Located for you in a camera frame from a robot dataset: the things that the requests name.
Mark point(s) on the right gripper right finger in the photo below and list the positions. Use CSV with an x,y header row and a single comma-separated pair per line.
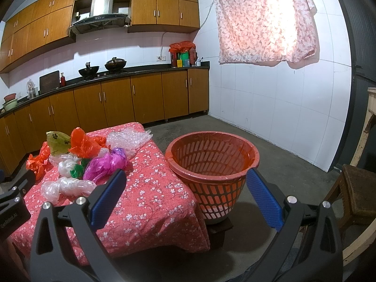
x,y
307,245

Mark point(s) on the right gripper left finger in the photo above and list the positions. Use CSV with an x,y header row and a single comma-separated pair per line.
x,y
52,255

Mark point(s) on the clear plastic bag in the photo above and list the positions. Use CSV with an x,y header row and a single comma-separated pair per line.
x,y
64,188

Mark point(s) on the yellow green plastic bag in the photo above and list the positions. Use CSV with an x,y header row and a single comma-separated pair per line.
x,y
58,142

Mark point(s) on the purple plastic bag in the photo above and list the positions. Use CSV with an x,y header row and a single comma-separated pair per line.
x,y
101,167

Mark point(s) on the orange plastic bag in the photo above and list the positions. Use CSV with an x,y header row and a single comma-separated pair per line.
x,y
84,146

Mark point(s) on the clear bubble wrap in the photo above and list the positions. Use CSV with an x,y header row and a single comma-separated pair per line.
x,y
129,139

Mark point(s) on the white plastic bag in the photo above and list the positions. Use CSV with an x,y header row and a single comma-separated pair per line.
x,y
65,163

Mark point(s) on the lower wooden kitchen cabinets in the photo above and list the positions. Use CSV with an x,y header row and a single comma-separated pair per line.
x,y
144,96

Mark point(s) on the wooden chair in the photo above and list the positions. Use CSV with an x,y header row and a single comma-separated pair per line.
x,y
356,188

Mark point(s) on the red floral tablecloth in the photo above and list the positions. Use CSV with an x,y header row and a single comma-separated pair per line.
x,y
155,209

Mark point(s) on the stacked basins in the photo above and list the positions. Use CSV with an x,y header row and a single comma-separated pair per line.
x,y
10,101

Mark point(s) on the red plastic laundry basket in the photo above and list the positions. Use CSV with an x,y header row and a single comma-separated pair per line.
x,y
214,166

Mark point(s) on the glass jar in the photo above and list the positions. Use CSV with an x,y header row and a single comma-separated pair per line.
x,y
31,89

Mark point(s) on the dark cutting board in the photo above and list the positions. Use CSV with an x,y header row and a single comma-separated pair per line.
x,y
49,82

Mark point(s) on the small red bottle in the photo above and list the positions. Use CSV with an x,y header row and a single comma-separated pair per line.
x,y
62,80

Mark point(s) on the black wok left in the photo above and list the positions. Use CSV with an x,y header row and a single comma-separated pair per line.
x,y
88,71

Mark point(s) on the black wok with lid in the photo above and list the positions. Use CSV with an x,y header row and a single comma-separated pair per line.
x,y
115,64

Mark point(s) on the range hood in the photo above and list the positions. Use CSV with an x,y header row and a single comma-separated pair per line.
x,y
95,15

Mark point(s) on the white cup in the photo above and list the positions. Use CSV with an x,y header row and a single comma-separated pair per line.
x,y
198,62

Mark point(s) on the pink floral curtain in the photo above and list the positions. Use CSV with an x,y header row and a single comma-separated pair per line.
x,y
265,32

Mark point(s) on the red bag on containers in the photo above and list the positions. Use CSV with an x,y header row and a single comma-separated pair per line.
x,y
183,54

